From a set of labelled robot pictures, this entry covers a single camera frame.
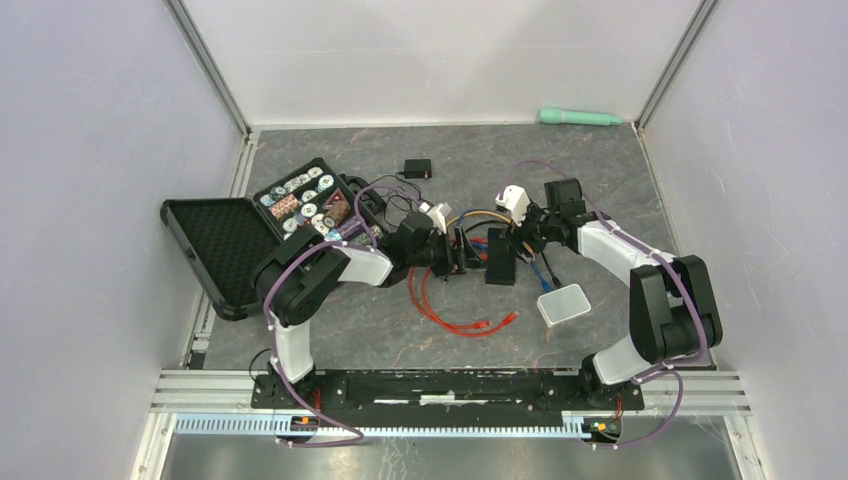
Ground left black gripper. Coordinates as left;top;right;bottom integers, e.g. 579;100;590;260
407;224;486;277

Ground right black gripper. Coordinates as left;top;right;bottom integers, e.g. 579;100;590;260
500;197;560;264

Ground black network switch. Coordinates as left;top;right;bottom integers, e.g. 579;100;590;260
484;228;516;286

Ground yellow ethernet cable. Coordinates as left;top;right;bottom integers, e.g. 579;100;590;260
447;209;535;256

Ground red ethernet cable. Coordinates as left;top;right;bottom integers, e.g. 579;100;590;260
406;238;519;339

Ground black power adapter with cord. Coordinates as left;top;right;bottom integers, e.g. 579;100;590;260
360;158;433;230

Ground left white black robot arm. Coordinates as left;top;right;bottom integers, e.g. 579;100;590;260
252;213;485;408

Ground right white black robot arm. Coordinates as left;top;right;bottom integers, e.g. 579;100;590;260
495;179;723;408

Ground white plastic box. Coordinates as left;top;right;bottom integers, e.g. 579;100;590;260
536;284;592;328

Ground black poker chip case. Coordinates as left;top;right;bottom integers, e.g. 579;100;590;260
160;158;374;321

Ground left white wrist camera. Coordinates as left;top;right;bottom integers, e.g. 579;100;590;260
426;203;451;234

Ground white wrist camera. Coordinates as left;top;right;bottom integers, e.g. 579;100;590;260
426;203;451;234
495;185;530;226

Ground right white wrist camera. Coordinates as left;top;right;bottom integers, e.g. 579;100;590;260
495;185;530;226

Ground blue ethernet cable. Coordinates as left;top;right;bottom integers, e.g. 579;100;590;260
473;238;555;294

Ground black ethernet cable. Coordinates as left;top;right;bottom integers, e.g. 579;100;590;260
463;220;564;290

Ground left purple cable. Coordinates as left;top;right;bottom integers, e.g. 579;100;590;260
263;184;425;450

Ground purple cable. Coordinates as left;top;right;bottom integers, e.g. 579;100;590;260
504;158;707;452
263;184;425;450

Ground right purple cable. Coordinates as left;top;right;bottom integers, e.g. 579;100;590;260
504;158;707;452

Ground white slotted cable duct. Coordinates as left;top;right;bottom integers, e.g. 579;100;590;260
174;413;590;440

